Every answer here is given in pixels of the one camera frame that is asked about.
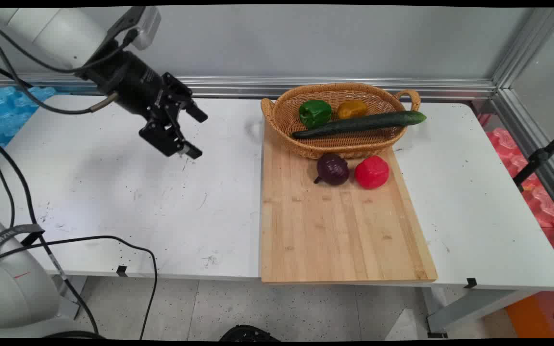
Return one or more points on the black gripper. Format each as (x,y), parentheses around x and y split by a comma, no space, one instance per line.
(130,81)

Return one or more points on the long green cucumber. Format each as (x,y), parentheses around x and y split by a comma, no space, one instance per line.
(358,124)

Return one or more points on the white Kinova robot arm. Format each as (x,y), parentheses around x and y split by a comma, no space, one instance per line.
(41,33)

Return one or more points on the green bell pepper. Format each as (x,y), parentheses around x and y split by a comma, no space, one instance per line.
(314,113)

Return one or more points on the black tape piece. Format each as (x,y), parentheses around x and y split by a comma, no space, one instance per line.
(470,283)
(121,270)

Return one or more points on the blue foam sheet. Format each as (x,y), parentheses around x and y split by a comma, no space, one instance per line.
(5,113)

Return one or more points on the purple red onion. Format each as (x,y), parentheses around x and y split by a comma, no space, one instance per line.
(333,169)

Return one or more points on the woven wicker basket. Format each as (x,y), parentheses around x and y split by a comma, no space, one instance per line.
(344,143)

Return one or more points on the yellow bell pepper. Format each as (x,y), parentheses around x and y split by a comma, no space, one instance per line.
(351,108)

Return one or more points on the wooden cutting board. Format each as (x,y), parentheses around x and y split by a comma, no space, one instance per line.
(334,230)

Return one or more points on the red tomato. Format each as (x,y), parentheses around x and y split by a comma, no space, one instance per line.
(371,172)

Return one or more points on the black round floor object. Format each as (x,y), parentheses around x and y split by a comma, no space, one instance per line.
(248,333)

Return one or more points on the grey table leg with foot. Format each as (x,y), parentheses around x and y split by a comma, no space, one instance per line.
(469,307)

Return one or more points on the black tripod stand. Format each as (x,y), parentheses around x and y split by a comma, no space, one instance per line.
(539,156)

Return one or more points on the red foam sheet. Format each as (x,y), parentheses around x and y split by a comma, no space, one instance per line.
(539,197)

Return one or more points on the orange floor mat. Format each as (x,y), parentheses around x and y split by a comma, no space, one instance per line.
(529,319)

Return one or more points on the horizontal aluminium frame rail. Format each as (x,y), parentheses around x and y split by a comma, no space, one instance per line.
(306,86)

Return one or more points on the slanted aluminium frame rail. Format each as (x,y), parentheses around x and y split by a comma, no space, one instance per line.
(522,48)

